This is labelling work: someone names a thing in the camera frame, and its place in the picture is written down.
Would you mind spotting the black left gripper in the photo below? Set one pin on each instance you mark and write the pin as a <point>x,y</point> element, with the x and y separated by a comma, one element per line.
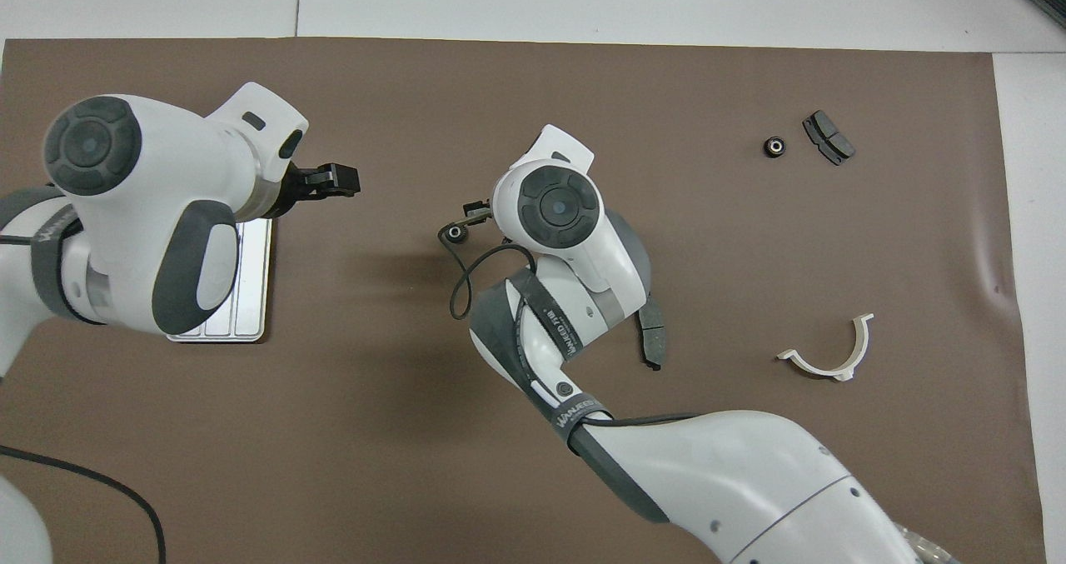
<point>300,187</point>

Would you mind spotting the black bearing gear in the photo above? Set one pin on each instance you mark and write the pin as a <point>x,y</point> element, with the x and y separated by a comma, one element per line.
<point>775,147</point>
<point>455,234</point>

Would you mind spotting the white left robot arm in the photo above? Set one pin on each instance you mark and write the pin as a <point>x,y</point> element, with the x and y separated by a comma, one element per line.
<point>166,156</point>

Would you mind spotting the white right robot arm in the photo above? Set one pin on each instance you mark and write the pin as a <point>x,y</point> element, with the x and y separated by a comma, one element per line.
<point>708,472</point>

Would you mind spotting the silver metal tray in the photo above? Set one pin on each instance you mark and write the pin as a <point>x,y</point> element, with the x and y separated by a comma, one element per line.
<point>250,297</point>

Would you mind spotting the brown table mat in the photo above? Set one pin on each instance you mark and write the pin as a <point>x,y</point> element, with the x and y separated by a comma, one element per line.
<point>416,114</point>

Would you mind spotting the slim dark brake pad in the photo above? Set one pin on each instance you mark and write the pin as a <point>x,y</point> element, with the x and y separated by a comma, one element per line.
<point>654,339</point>

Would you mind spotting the wide grey brake pad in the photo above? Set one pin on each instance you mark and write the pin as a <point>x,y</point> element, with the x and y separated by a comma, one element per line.
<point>829,137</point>

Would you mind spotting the white semicircular plastic bracket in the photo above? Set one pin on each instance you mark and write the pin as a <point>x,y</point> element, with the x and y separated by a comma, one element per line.
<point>860,349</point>

